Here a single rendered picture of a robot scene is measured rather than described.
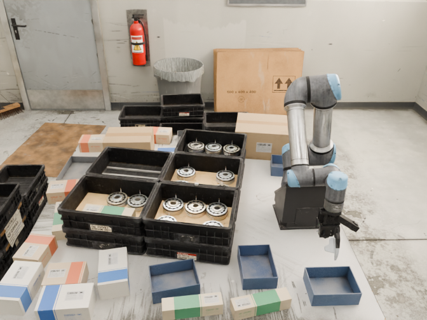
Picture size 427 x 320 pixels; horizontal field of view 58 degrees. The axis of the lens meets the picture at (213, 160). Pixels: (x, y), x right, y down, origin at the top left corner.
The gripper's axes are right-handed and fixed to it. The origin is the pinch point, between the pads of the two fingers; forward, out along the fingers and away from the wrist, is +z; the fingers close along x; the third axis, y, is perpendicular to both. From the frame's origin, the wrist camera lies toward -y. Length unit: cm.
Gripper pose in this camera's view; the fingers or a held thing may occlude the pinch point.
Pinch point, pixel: (331, 249)
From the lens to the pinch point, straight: 175.2
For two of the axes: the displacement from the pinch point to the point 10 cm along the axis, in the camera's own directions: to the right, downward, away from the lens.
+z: -0.1, 9.1, 4.2
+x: 0.1, 4.2, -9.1
